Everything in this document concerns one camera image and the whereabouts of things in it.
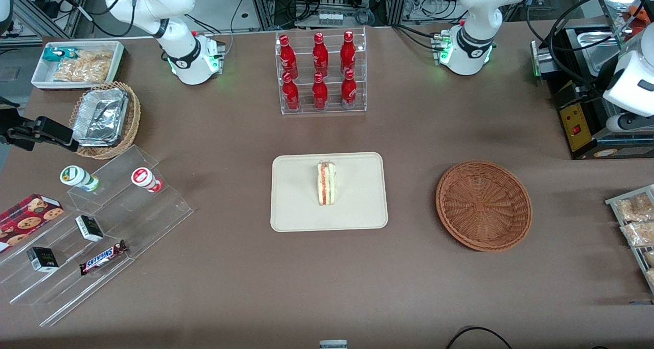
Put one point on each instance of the small black box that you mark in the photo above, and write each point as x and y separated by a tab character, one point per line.
89	228
42	259

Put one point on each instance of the green-capped drink bottle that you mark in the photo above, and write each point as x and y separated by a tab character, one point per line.
76	177

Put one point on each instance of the white rectangular bin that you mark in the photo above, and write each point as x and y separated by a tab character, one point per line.
41	78

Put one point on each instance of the round brown wicker basket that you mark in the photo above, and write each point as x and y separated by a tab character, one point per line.
483	206

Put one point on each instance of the oval tan wicker basket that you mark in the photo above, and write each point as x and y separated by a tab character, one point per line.
134	119

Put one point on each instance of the glass display shelf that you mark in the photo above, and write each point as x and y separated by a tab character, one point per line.
613	1

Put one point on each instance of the small grey device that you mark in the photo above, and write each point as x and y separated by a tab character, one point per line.
333	345

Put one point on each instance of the tray of packaged snacks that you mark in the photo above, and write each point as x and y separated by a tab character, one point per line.
613	202

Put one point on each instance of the clear bag of chips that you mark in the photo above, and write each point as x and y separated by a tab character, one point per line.
84	67

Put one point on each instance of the clear acrylic stepped stand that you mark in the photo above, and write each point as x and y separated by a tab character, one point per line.
127	221

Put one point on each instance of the clear bagged pastry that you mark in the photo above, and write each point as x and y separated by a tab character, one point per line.
651	277
638	234
633	208
650	258

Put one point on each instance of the aluminium foil tray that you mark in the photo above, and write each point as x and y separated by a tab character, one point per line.
99	116

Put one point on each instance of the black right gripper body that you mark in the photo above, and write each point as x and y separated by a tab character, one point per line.
11	124

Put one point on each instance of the clear acrylic bottle rack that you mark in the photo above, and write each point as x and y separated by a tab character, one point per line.
306	109

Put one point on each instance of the triangular sandwich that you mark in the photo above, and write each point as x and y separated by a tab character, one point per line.
326	185

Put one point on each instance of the black food warmer appliance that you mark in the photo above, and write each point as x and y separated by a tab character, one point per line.
577	129

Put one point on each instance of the steel warmer pan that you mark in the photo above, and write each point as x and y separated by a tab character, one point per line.
603	52

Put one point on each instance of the cream plastic tray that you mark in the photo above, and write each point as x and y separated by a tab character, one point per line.
296	193

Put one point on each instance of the Snickers chocolate bar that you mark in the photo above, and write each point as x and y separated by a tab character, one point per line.
102	257

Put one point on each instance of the red-capped drink bottle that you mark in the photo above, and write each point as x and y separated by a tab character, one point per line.
143	178

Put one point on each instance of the orange fried food piece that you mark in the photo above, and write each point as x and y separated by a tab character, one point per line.
641	13

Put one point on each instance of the red soda bottle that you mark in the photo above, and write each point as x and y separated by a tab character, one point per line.
348	53
290	93
288	57
320	55
349	91
320	92

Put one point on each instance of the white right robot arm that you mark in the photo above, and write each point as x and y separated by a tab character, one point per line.
153	1

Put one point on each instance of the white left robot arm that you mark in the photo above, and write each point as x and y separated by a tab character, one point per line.
475	12

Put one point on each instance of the aluminium frame beam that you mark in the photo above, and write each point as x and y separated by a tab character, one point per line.
46	17

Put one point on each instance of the teal snack packet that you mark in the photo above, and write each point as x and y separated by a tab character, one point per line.
56	53

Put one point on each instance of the red cookie box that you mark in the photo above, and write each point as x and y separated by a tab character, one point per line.
25	218

